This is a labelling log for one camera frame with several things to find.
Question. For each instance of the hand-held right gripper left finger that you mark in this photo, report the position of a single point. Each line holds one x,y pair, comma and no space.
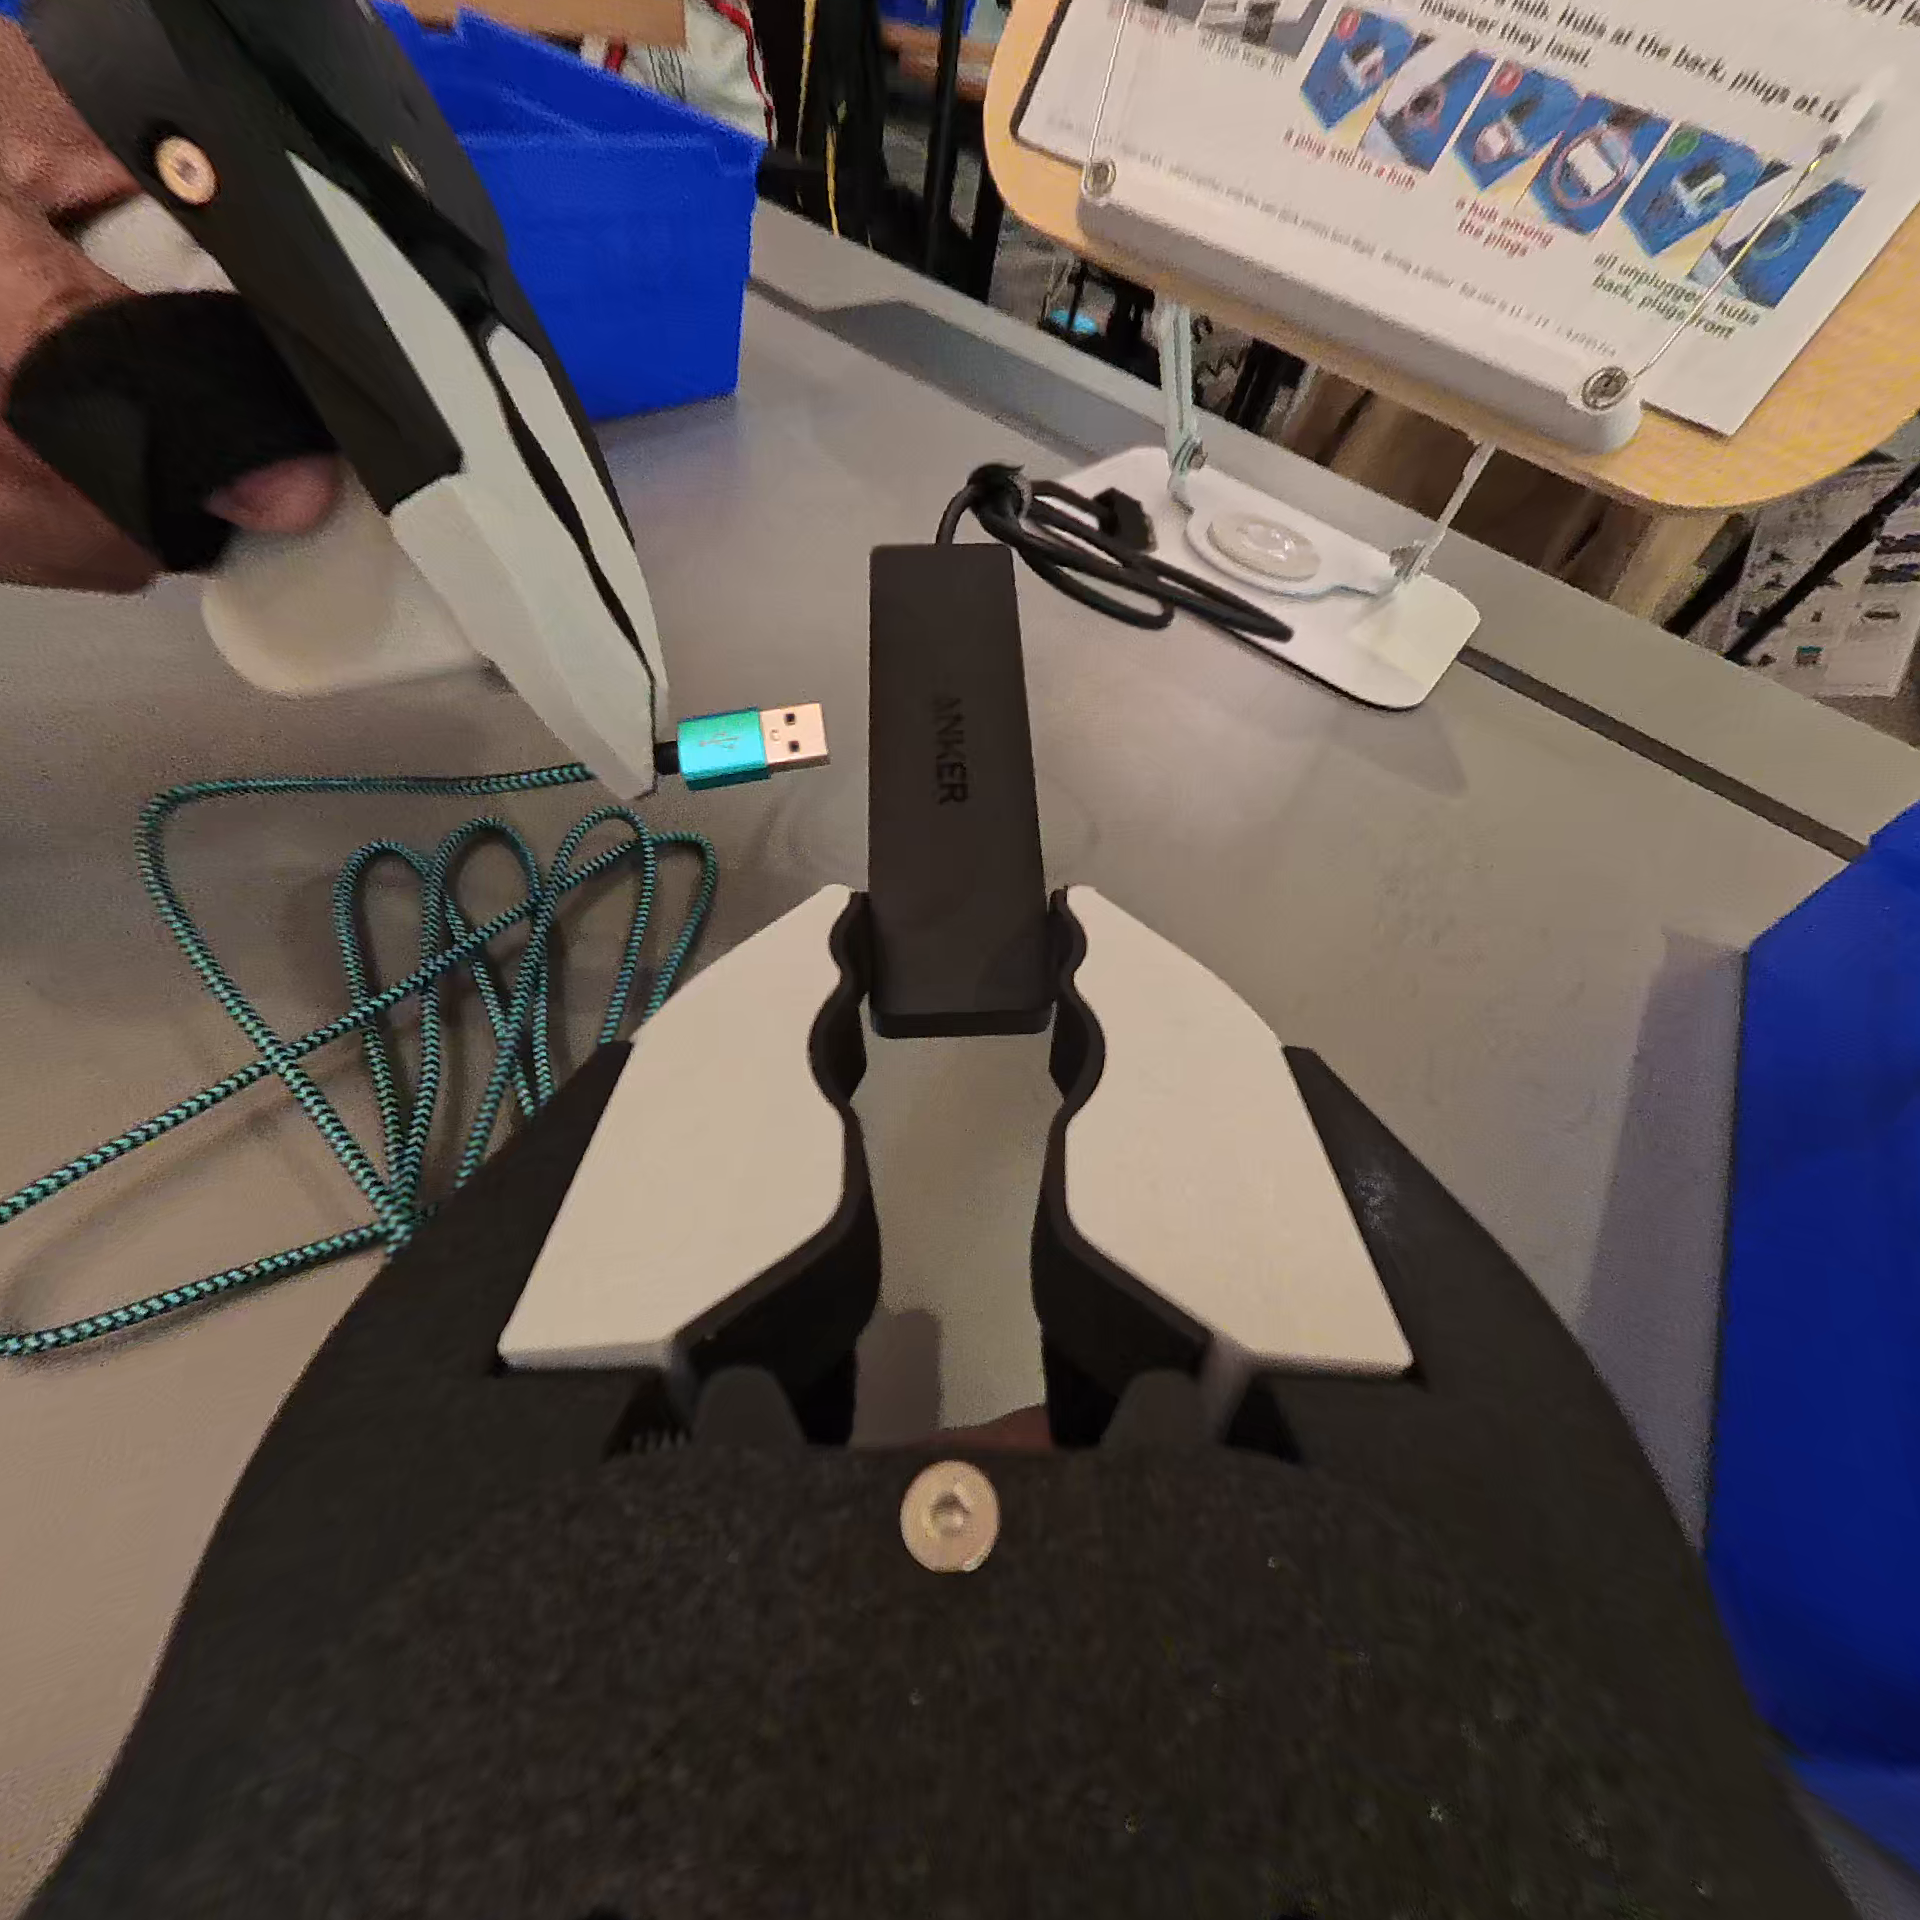
674,1201

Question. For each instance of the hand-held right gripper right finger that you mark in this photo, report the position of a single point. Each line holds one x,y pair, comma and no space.
1215,1201

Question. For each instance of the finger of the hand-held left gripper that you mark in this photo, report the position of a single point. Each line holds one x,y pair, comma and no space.
511,600
579,481

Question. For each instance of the blue plastic bin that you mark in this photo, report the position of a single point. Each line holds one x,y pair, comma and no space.
1816,1275
630,255

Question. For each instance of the black usb hub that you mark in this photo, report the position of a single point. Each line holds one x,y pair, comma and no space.
954,839

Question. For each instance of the person's left hand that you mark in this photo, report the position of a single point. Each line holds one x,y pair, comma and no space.
45,195

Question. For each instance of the wooden board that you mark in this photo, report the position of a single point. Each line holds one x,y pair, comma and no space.
525,13

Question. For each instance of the red white jacket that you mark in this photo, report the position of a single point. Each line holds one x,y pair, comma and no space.
704,67

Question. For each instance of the black bag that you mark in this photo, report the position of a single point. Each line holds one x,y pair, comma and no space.
870,135

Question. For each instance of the cardboard box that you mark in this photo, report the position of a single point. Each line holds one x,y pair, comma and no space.
1546,509

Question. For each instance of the laminated picture sheet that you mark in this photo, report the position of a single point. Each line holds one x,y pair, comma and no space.
1845,585

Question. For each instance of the wooden document stand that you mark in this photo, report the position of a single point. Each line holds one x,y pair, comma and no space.
1799,435

